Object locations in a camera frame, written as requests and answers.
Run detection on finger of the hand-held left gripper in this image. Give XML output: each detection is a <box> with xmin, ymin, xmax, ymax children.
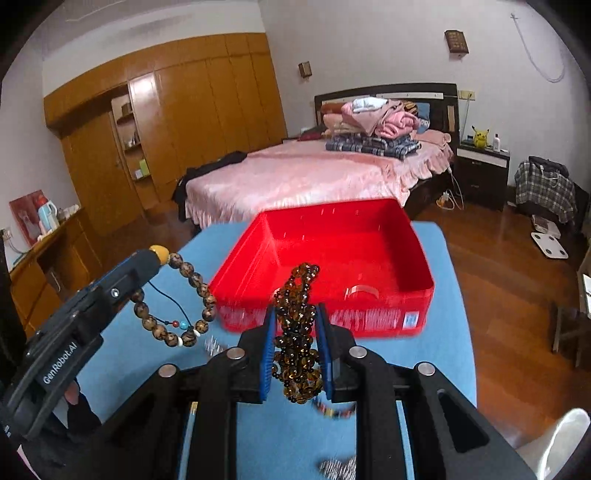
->
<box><xmin>99</xmin><ymin>250</ymin><xmax>168</xmax><ymax>290</ymax></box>
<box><xmin>107</xmin><ymin>278</ymin><xmax>147</xmax><ymax>315</ymax></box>

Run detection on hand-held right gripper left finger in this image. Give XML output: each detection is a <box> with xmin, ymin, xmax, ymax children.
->
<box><xmin>83</xmin><ymin>307</ymin><xmax>278</xmax><ymax>480</ymax></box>

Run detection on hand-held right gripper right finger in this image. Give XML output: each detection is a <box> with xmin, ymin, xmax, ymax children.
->
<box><xmin>315</xmin><ymin>302</ymin><xmax>536</xmax><ymax>480</ymax></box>

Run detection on amber bead necklace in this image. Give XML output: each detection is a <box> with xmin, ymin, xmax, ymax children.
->
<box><xmin>271</xmin><ymin>262</ymin><xmax>324</xmax><ymax>404</ymax></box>

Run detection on wooden bead bracelet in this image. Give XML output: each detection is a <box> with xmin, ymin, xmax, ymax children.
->
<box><xmin>131</xmin><ymin>246</ymin><xmax>218</xmax><ymax>349</ymax></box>

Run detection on silver metal watch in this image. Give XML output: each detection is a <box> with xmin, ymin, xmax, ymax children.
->
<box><xmin>318</xmin><ymin>457</ymin><xmax>358</xmax><ymax>480</ymax></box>

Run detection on red plastic box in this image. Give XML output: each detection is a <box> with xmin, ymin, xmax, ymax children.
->
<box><xmin>208</xmin><ymin>198</ymin><xmax>435</xmax><ymax>337</ymax></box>

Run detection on person's left hand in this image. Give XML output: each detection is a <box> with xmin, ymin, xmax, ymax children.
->
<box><xmin>62</xmin><ymin>376</ymin><xmax>102</xmax><ymax>437</ymax></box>

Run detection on low wooden cabinet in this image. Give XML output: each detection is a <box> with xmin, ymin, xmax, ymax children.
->
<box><xmin>9</xmin><ymin>208</ymin><xmax>102</xmax><ymax>333</ymax></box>

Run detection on light blue thermos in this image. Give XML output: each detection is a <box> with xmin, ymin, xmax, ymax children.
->
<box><xmin>38</xmin><ymin>196</ymin><xmax>60</xmax><ymax>234</ymax></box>

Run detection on black clothes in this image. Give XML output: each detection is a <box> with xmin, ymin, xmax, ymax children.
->
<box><xmin>172</xmin><ymin>151</ymin><xmax>247</xmax><ymax>220</ymax></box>

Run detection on blue table cover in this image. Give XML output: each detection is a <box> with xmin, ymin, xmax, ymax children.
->
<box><xmin>18</xmin><ymin>222</ymin><xmax>477</xmax><ymax>480</ymax></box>

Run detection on red picture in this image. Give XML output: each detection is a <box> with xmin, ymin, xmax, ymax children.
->
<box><xmin>9</xmin><ymin>189</ymin><xmax>47</xmax><ymax>245</ymax></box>

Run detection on wooden wardrobe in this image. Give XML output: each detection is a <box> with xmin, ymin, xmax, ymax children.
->
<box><xmin>44</xmin><ymin>32</ymin><xmax>289</xmax><ymax>217</ymax></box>

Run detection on bed with pink cover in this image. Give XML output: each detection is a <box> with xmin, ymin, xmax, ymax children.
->
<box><xmin>185</xmin><ymin>129</ymin><xmax>455</xmax><ymax>232</ymax></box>

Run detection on folded plaid blanket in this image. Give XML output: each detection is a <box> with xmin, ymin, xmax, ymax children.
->
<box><xmin>325</xmin><ymin>134</ymin><xmax>422</xmax><ymax>160</ymax></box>

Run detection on dark nightstand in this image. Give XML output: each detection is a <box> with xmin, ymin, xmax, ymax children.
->
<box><xmin>452</xmin><ymin>142</ymin><xmax>511</xmax><ymax>210</ymax></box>

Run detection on pile of pink clothes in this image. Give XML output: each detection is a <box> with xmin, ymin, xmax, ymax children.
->
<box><xmin>322</xmin><ymin>97</ymin><xmax>432</xmax><ymax>139</ymax></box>

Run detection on white bathroom scale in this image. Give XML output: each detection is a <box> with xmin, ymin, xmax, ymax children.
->
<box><xmin>531</xmin><ymin>232</ymin><xmax>570</xmax><ymax>261</ymax></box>

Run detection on small white box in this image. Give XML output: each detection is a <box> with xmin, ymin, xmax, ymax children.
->
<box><xmin>531</xmin><ymin>215</ymin><xmax>561</xmax><ymax>236</ymax></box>

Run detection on dark wooden headboard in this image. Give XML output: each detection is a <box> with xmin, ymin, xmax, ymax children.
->
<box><xmin>314</xmin><ymin>83</ymin><xmax>460</xmax><ymax>145</ymax></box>

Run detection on plaid bag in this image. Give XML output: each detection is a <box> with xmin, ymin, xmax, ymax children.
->
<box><xmin>514</xmin><ymin>157</ymin><xmax>578</xmax><ymax>224</ymax></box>

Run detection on multicolour bead bracelet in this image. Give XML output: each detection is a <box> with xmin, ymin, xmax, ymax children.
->
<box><xmin>311</xmin><ymin>399</ymin><xmax>358</xmax><ymax>419</ymax></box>

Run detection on white wall cable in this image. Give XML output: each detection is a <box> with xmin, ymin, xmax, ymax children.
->
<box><xmin>510</xmin><ymin>14</ymin><xmax>566</xmax><ymax>84</ymax></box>

